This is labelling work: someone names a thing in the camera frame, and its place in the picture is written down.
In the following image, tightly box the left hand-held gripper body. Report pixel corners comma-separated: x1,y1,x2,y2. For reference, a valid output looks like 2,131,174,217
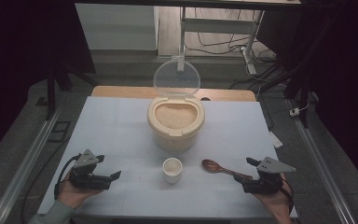
68,148,113,190

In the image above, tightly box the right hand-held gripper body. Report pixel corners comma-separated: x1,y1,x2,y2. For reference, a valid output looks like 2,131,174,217
241,156,297,196

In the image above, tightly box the brown wooden spoon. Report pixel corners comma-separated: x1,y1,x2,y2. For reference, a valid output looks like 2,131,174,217
201,159,254,181

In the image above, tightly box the white cup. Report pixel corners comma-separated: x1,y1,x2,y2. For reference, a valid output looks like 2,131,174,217
162,157,184,185

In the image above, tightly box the cream plastic rice container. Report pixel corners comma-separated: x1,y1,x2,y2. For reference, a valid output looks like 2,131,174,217
146,95,206,153

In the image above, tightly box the rice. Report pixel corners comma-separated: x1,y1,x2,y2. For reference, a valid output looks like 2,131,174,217
154,103,198,130

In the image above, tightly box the person's left hand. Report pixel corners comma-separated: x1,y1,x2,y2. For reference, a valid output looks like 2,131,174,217
57,169,105,210

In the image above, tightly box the person's right hand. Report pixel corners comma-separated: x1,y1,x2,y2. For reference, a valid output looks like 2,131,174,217
251,174,295,224

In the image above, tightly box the white paper tag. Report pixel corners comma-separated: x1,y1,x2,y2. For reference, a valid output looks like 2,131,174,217
268,130,284,149

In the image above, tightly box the white table cover sheet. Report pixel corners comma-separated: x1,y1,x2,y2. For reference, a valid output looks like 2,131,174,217
36,96,299,218

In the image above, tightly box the black stand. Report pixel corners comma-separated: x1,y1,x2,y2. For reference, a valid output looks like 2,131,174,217
255,59,318,129
36,62,99,120

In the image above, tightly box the clear plastic container lid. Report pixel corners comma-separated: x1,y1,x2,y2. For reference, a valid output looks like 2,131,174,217
153,55,201,97

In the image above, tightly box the dark curtain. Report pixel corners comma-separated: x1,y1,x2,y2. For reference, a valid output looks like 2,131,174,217
0,0,96,166
257,0,358,194

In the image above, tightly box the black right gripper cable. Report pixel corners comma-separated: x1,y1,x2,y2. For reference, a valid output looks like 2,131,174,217
279,178,295,216

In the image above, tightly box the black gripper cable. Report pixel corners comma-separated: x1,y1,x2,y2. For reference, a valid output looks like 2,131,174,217
279,178,295,216
53,153,82,201

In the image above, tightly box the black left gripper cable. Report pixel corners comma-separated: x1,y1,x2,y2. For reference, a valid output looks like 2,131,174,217
53,153,82,201

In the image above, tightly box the aluminium frame rail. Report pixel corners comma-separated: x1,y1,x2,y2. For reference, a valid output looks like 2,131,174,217
0,105,64,224
287,99,357,224

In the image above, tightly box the black floor cable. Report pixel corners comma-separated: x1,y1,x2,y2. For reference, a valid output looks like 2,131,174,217
185,7,278,62

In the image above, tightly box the desk with white frame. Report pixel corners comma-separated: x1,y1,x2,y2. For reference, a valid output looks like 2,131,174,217
74,0,302,76

